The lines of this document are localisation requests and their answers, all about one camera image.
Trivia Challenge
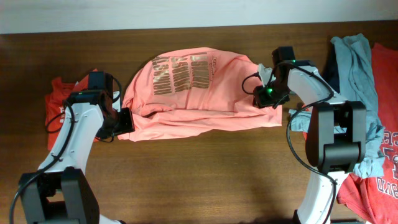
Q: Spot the salmon pink t-shirt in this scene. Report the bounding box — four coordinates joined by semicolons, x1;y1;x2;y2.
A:
118;47;282;142

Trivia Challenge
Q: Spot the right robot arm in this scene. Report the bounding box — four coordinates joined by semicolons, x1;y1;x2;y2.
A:
253;47;366;223

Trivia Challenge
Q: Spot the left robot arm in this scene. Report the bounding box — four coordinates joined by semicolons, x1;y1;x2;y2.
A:
14;72;134;224

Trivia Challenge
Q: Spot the navy blue garment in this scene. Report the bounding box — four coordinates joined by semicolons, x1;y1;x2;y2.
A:
322;45;340;93

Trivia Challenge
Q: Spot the grey t-shirt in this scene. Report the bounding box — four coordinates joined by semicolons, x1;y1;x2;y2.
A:
288;33;386;179

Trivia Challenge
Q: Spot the red printed t-shirt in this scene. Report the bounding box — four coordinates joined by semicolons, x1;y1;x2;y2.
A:
323;35;397;223

